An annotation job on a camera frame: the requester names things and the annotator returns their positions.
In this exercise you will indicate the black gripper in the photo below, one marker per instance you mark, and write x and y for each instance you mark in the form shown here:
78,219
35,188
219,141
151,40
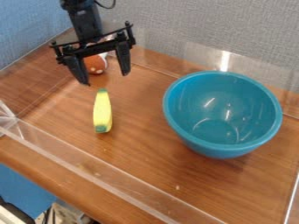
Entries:
72,53

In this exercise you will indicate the yellow toy banana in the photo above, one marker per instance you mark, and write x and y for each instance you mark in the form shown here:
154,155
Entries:
102,112

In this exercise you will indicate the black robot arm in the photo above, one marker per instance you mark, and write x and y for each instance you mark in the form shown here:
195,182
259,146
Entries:
92,41

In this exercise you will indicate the blue plastic bowl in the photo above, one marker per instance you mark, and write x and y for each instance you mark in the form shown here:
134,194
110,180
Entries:
222,112

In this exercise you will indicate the clear acrylic barrier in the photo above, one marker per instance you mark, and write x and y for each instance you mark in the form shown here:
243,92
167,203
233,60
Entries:
135,175

